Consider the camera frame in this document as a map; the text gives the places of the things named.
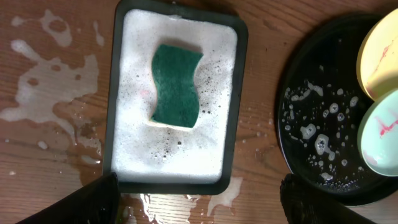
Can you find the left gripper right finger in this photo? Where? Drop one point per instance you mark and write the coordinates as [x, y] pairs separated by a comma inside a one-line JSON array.
[[304, 204]]

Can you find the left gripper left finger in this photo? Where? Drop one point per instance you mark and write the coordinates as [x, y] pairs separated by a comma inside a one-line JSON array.
[[95, 203]]

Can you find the mint green plate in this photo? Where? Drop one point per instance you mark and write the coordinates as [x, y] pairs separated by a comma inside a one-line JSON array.
[[377, 135]]

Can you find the green scrubbing sponge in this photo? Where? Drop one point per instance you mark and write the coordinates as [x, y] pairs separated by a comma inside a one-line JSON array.
[[173, 70]]

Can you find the yellow plate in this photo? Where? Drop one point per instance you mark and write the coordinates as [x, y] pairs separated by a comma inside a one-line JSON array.
[[376, 65]]

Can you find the black round tray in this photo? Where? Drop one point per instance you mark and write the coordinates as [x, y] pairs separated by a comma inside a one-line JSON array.
[[319, 110]]

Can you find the black rectangular soap tray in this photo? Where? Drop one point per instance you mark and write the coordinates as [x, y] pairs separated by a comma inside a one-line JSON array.
[[156, 158]]

